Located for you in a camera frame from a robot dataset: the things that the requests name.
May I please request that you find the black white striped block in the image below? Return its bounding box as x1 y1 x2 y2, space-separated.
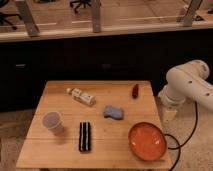
79 122 91 152

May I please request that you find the dark red sausage toy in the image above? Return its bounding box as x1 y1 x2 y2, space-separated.
132 84 139 99

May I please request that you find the black cable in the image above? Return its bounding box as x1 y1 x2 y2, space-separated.
163 100 199 171

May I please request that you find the orange ceramic bowl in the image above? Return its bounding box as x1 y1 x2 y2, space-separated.
128 122 167 161

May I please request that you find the grey metal post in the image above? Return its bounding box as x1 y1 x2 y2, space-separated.
182 0 203 27
91 0 101 33
15 0 39 37

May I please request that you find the wooden table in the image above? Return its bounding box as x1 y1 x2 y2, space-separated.
16 81 171 170

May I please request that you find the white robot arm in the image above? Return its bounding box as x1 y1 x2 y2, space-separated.
158 60 213 122

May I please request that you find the black office chair left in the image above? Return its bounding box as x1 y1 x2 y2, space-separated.
0 0 23 31

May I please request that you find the dark low cabinet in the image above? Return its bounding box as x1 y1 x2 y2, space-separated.
0 29 213 111

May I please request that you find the blue sponge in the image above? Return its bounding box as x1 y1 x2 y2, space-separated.
103 105 124 120

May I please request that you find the translucent plastic cup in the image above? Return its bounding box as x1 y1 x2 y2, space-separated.
42 111 64 135

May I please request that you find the white plastic bottle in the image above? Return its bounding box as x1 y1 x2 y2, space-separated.
66 88 96 106

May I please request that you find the grey metal post left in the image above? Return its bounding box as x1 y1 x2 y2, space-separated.
15 0 39 37

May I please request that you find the grey metal post right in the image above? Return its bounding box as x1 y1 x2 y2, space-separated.
182 0 203 27

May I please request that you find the grey metal post middle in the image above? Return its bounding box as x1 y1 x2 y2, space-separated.
91 0 101 33

